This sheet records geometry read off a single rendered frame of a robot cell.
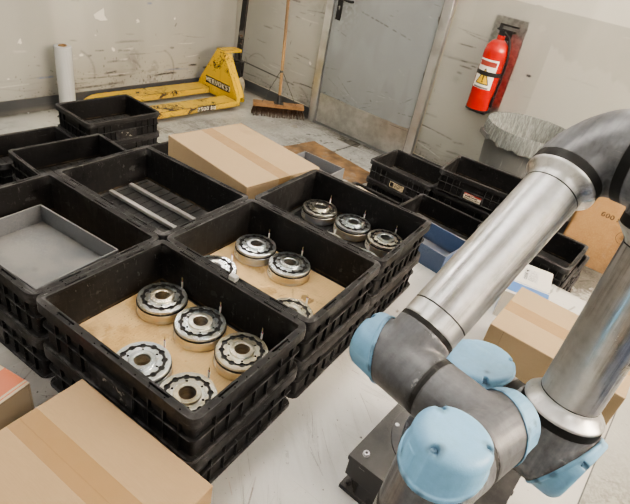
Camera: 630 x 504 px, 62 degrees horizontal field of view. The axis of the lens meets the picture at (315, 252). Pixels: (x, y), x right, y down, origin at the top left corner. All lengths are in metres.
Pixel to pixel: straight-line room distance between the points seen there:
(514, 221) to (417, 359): 0.21
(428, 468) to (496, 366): 0.43
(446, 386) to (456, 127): 3.62
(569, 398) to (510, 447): 0.26
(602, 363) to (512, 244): 0.22
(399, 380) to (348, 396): 0.61
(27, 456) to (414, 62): 3.77
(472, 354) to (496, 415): 0.33
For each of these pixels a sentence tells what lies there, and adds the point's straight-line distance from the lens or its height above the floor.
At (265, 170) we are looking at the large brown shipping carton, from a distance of 1.61.
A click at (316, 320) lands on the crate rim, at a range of 1.00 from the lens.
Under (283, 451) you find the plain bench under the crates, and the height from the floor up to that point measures 0.70.
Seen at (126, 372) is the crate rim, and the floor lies 0.93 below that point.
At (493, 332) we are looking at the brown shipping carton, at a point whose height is 0.84.
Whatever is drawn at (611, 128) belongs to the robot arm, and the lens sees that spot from 0.74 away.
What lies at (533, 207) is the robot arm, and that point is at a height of 1.33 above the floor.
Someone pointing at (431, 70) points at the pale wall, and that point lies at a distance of 4.13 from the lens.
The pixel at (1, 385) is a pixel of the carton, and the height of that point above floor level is 0.77.
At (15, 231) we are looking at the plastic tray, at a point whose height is 0.83.
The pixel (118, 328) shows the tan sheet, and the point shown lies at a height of 0.83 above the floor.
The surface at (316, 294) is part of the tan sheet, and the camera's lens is 1.23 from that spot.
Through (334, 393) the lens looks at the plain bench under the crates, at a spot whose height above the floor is 0.70.
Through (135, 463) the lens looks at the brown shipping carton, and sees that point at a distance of 0.87.
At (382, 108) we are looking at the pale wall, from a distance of 4.39.
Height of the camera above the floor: 1.58
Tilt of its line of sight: 33 degrees down
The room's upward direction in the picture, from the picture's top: 12 degrees clockwise
